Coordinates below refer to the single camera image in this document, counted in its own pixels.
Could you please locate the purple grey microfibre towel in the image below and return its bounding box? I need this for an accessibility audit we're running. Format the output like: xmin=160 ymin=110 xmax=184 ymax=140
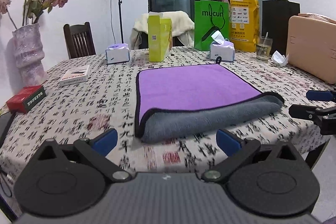
xmin=134 ymin=58 xmax=284 ymax=143

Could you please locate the crumpled white paper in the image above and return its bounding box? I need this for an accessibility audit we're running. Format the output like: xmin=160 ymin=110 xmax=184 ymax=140
xmin=271 ymin=51 xmax=289 ymax=67

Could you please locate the beige case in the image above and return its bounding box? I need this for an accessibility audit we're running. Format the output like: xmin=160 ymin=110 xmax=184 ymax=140
xmin=286 ymin=13 xmax=336 ymax=84

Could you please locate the glass with spoon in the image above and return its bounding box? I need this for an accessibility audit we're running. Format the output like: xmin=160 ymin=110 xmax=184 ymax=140
xmin=256 ymin=32 xmax=273 ymax=61

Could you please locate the black phone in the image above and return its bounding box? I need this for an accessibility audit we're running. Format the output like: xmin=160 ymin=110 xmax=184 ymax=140
xmin=0 ymin=112 xmax=16 ymax=147

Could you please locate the red small box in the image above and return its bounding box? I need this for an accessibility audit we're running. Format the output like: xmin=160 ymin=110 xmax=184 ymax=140
xmin=6 ymin=85 xmax=46 ymax=114

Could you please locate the black paper bag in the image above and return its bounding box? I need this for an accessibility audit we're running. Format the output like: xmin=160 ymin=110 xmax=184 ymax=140
xmin=261 ymin=0 xmax=301 ymax=55

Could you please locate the yellow paper bag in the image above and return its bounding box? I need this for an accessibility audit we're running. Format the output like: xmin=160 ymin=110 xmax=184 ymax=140
xmin=230 ymin=0 xmax=260 ymax=52

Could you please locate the white small box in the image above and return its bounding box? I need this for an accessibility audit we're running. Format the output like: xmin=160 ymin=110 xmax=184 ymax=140
xmin=59 ymin=65 xmax=90 ymax=86

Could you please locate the right tissue pack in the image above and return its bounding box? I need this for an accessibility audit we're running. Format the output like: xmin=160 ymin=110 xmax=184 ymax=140
xmin=210 ymin=31 xmax=235 ymax=62

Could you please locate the tissue pack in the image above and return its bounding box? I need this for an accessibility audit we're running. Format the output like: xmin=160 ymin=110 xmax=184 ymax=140
xmin=105 ymin=43 xmax=130 ymax=65
xmin=210 ymin=31 xmax=235 ymax=62

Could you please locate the pink textured vase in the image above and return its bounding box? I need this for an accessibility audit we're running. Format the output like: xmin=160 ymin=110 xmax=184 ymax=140
xmin=12 ymin=23 xmax=48 ymax=87

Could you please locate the left tissue pack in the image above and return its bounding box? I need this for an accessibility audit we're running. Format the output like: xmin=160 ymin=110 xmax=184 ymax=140
xmin=105 ymin=43 xmax=130 ymax=65

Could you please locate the dark wooden chair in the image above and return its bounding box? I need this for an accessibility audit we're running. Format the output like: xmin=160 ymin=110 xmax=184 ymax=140
xmin=63 ymin=22 xmax=96 ymax=59

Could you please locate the green mucun paper bag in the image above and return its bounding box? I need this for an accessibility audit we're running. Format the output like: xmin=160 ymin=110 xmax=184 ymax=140
xmin=194 ymin=0 xmax=230 ymax=51

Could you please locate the chair with cream blanket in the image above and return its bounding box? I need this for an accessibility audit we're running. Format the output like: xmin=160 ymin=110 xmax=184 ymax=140
xmin=128 ymin=11 xmax=195 ymax=50

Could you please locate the lime green carton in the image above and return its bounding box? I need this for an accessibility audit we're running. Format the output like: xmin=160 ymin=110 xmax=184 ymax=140
xmin=147 ymin=12 xmax=173 ymax=63

